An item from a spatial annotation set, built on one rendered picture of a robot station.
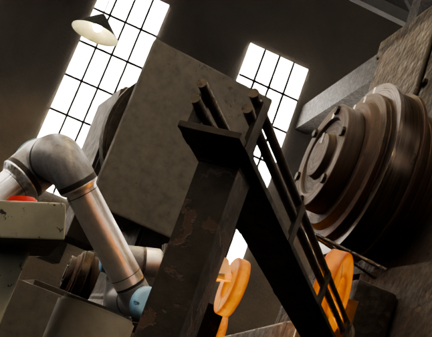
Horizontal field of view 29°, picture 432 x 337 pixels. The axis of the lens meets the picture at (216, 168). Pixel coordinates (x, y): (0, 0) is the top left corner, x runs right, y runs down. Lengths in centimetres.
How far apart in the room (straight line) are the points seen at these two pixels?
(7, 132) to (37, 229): 1113
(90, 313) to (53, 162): 77
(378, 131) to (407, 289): 40
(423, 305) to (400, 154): 38
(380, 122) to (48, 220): 110
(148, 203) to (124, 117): 50
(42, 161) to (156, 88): 284
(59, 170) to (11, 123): 1036
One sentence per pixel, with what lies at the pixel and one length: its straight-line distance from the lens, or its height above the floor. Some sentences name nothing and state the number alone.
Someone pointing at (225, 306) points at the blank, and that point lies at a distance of 213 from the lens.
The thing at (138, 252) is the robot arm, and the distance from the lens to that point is 211.
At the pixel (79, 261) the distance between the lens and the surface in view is 673.
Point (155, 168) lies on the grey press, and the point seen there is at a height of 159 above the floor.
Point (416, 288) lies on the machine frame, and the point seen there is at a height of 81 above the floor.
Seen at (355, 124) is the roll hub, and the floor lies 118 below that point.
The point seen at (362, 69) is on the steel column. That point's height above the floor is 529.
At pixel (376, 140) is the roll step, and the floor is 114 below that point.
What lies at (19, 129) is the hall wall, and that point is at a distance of 1225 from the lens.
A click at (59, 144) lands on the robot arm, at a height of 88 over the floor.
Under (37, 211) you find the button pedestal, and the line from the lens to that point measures 111.
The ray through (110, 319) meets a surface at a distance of 121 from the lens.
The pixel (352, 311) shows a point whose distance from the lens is 161.
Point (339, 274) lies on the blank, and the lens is 150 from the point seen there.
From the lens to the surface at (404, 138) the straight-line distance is 196.
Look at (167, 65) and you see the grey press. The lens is 480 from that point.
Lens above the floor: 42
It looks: 16 degrees up
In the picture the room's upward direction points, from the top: 20 degrees clockwise
